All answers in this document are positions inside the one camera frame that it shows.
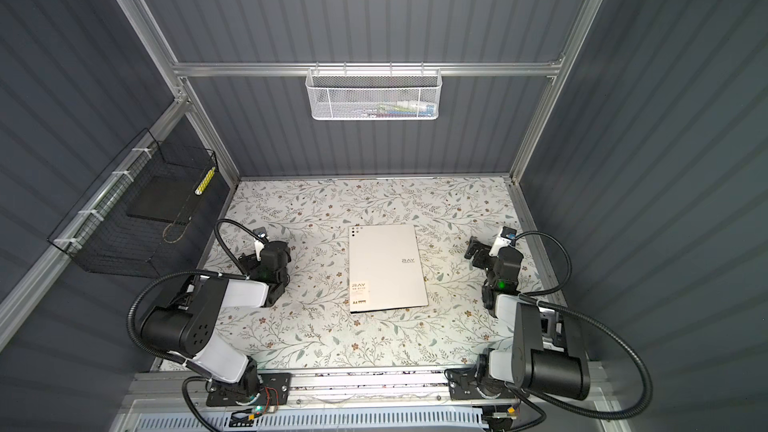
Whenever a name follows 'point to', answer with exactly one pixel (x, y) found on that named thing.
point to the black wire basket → (100, 233)
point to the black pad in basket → (165, 198)
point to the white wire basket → (374, 94)
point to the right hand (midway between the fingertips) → (491, 243)
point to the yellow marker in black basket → (205, 181)
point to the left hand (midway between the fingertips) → (258, 251)
